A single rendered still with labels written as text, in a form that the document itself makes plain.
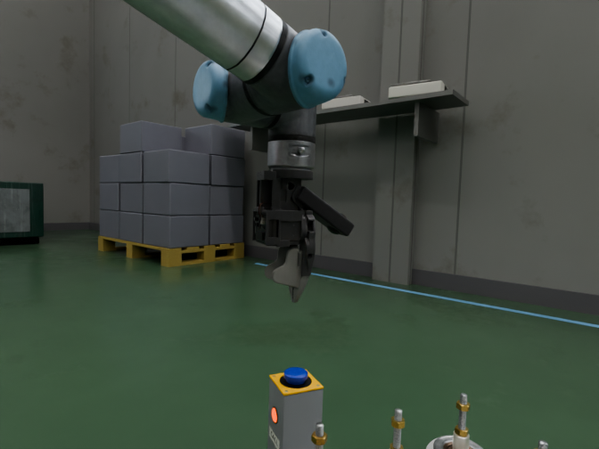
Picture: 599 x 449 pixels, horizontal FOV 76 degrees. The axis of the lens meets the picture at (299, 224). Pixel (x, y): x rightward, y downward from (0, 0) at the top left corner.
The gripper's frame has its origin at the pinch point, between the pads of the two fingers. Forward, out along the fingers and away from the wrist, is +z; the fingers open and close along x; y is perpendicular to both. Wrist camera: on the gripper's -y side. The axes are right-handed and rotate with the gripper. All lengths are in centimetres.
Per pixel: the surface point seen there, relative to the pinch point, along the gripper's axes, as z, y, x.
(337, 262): 38, -142, -237
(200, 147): -64, -36, -327
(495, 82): -99, -198, -131
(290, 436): 21.9, 2.2, 3.5
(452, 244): 13, -188, -151
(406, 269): 34, -166, -173
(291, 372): 13.2, 0.8, 0.2
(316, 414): 19.2, -2.4, 3.5
